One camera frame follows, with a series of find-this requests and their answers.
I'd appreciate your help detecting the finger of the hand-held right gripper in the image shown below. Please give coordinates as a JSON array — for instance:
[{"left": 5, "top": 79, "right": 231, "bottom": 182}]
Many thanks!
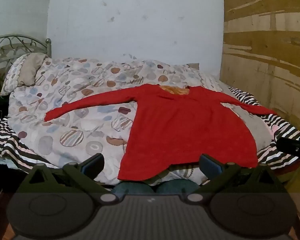
[{"left": 276, "top": 135, "right": 300, "bottom": 167}]

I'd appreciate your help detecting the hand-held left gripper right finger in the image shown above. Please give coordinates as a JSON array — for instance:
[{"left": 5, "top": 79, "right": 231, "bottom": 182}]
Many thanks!
[{"left": 187, "top": 154, "right": 287, "bottom": 203}]

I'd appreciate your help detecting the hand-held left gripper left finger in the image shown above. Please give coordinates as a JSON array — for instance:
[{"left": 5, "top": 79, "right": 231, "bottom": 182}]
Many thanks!
[{"left": 19, "top": 153, "right": 118, "bottom": 203}]

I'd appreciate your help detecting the red long-sleeve shirt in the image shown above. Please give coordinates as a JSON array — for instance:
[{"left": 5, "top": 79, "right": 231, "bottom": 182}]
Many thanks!
[{"left": 44, "top": 84, "right": 277, "bottom": 180}]

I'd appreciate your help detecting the pink cloth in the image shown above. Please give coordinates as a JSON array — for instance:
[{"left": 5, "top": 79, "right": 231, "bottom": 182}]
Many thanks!
[{"left": 270, "top": 125, "right": 280, "bottom": 140}]

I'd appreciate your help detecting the spotted duvet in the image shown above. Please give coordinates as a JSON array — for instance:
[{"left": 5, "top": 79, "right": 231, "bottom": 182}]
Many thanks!
[{"left": 9, "top": 57, "right": 230, "bottom": 185}]

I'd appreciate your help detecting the grey cloth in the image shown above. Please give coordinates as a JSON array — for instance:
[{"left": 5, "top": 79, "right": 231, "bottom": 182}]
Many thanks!
[{"left": 225, "top": 102, "right": 274, "bottom": 153}]

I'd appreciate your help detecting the striped bed sheet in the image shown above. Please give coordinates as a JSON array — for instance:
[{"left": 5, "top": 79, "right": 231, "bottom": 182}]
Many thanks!
[{"left": 0, "top": 87, "right": 300, "bottom": 178}]

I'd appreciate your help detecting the spotted pillow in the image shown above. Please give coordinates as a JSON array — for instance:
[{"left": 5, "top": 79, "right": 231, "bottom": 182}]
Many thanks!
[{"left": 1, "top": 53, "right": 52, "bottom": 96}]

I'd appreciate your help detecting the metal bed headboard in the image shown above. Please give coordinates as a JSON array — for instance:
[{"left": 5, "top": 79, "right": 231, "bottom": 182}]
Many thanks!
[{"left": 0, "top": 35, "right": 52, "bottom": 93}]

